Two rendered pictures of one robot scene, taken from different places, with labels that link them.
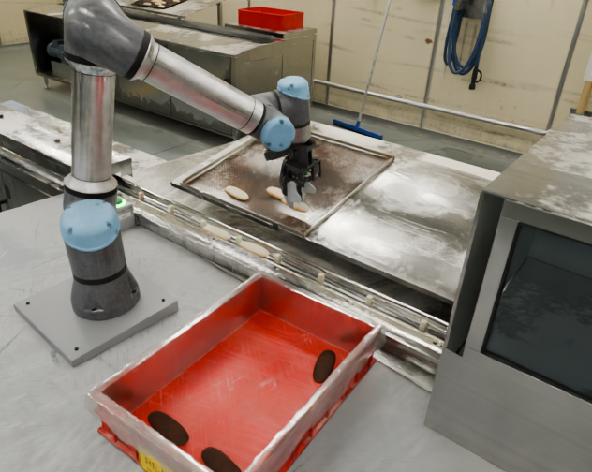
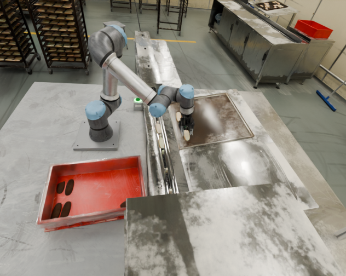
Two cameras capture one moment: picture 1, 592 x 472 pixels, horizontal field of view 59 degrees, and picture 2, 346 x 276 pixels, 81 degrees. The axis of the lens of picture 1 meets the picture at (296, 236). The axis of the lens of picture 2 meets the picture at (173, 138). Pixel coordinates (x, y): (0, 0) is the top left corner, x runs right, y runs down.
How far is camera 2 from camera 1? 77 cm
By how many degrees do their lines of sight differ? 33
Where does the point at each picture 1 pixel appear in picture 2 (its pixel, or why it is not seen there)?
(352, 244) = (190, 164)
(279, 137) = (154, 111)
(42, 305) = (86, 125)
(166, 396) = (80, 177)
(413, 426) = not seen: hidden behind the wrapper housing
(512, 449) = not seen: outside the picture
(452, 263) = not seen: hidden behind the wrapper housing
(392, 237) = (208, 172)
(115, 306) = (96, 138)
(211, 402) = (87, 188)
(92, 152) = (105, 85)
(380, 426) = (117, 237)
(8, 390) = (55, 147)
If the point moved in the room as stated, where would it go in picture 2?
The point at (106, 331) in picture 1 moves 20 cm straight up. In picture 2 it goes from (89, 144) to (83, 120)
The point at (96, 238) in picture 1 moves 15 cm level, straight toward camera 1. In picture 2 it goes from (91, 116) to (73, 132)
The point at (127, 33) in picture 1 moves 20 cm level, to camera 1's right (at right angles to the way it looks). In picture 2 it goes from (99, 52) to (127, 70)
